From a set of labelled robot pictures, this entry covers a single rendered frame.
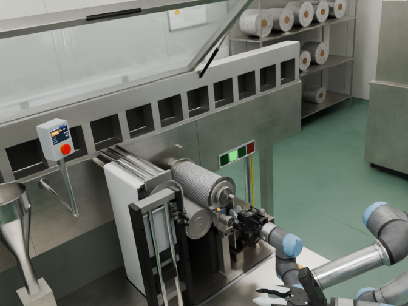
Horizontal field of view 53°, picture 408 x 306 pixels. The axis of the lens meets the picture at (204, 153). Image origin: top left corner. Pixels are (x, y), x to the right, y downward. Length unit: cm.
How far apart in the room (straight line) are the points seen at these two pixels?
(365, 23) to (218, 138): 458
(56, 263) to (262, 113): 121
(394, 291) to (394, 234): 31
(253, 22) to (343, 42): 215
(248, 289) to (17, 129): 103
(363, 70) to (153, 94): 498
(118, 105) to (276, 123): 96
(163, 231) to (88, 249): 51
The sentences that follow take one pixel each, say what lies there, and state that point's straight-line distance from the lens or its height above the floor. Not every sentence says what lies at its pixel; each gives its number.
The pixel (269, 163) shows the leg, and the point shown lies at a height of 92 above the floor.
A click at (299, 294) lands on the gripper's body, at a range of 118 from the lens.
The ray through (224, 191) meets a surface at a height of 127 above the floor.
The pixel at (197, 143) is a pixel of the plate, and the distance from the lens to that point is 188.
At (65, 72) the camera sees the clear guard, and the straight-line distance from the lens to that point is 135.
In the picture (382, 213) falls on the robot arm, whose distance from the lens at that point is 161.
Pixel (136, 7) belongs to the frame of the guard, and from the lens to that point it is 117.
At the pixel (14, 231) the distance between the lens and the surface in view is 129.
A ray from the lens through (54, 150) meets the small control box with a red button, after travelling 119.
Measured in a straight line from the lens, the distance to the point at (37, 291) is 147.
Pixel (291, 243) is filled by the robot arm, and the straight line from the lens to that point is 149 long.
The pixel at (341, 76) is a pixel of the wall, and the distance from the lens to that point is 663.
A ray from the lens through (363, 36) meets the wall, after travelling 633.
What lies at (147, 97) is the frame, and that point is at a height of 160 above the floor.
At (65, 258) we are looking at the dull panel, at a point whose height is 107.
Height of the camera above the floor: 207
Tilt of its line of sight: 25 degrees down
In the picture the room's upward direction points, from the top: 6 degrees counter-clockwise
